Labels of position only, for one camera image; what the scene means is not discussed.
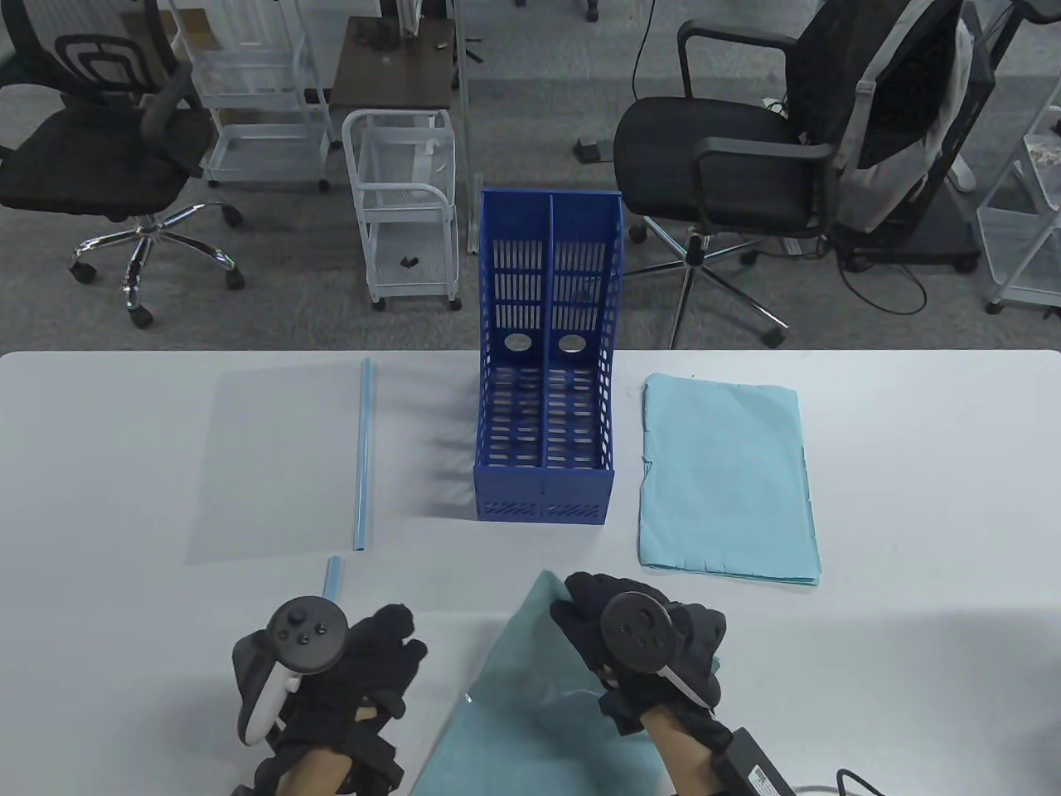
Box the black rolling stand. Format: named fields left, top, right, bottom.
left=829, top=0, right=1033, bottom=274

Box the grey metal pole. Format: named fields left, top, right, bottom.
left=452, top=0, right=487, bottom=255

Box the person's right hand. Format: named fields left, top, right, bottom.
left=550, top=572, right=734, bottom=747

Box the brown side table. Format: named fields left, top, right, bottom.
left=330, top=15, right=458, bottom=113

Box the blue plastic file rack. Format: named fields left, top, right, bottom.
left=474, top=189, right=624, bottom=525

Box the stack of light blue papers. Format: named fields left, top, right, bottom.
left=410, top=570, right=722, bottom=796
left=638, top=373, right=823, bottom=587

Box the person's right forearm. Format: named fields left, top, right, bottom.
left=645, top=709, right=730, bottom=796

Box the clear plastic file folder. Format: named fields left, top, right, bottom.
left=410, top=570, right=722, bottom=796
left=184, top=358, right=480, bottom=566

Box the black and white controller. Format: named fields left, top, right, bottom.
left=601, top=591, right=722, bottom=710
left=232, top=597, right=349, bottom=747

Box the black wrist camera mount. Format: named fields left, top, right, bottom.
left=713, top=728, right=801, bottom=796
left=232, top=721, right=407, bottom=796

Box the small white mesh cart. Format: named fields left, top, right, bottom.
left=342, top=108, right=463, bottom=313

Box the black floor cable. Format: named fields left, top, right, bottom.
left=839, top=240, right=929, bottom=316
left=632, top=0, right=658, bottom=96

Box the person's left forearm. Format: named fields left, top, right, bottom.
left=278, top=746, right=351, bottom=796

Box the cardboard box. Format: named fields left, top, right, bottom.
left=123, top=7, right=213, bottom=42

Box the black mesh-back office chair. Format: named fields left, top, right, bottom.
left=0, top=0, right=246, bottom=329

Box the white three-tier cart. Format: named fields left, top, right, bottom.
left=170, top=0, right=342, bottom=193

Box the white wire shelf cart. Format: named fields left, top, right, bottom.
left=976, top=83, right=1061, bottom=316

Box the person's left hand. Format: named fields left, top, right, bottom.
left=278, top=604, right=428, bottom=751

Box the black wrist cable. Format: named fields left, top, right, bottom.
left=792, top=767, right=884, bottom=796

